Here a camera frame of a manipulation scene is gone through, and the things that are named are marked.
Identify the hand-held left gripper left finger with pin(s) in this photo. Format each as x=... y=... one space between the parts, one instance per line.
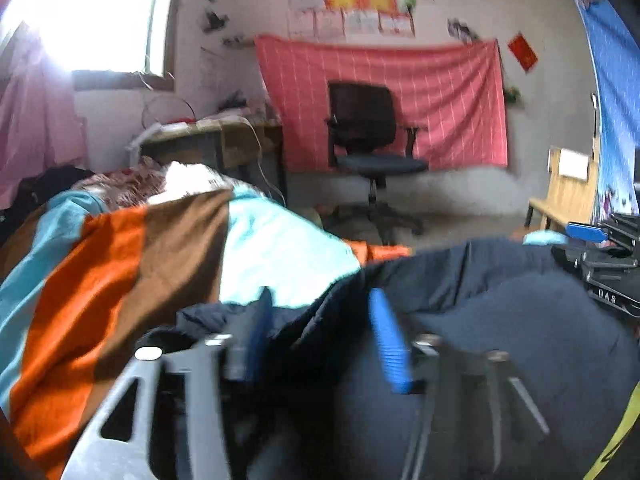
x=260 y=330

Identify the blue printed curtain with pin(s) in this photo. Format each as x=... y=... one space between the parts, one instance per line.
x=612 y=85

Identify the dark wall photo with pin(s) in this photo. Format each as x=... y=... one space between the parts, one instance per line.
x=462 y=30

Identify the pink curtain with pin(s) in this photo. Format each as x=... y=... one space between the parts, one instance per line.
x=35 y=125

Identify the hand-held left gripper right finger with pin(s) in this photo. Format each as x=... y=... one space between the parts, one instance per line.
x=390 y=350

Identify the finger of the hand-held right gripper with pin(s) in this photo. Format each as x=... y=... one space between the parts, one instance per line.
x=585 y=232
x=600 y=260

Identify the white desk lamp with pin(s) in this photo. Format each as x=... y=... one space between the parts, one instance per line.
x=145 y=135

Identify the colourful striped blanket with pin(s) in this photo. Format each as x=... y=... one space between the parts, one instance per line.
x=115 y=270

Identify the white paper sheet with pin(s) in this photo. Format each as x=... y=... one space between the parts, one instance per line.
x=573 y=164

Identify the dark cloth pile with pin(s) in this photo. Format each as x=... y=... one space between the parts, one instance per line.
x=45 y=190

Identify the small wall shelf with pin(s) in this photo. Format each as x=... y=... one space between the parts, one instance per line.
x=513 y=95

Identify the floral pillow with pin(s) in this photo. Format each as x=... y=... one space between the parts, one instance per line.
x=150 y=180

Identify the dark navy padded jacket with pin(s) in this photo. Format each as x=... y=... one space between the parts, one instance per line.
x=525 y=320

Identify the red paper wall decoration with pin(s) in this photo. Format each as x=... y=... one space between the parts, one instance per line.
x=522 y=51

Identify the pink checked wall cloth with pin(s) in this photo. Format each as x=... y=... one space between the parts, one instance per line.
x=450 y=95

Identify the group of wall certificates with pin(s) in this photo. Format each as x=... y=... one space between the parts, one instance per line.
x=360 y=7

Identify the black office chair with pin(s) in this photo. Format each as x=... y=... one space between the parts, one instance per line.
x=370 y=125

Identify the cluttered desk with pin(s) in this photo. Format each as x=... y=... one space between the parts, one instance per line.
x=210 y=145

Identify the black wall hook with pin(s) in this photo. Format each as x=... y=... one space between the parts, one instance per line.
x=216 y=21

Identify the window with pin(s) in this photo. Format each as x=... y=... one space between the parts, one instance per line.
x=90 y=10

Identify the wooden chair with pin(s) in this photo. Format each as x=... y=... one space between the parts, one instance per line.
x=565 y=200

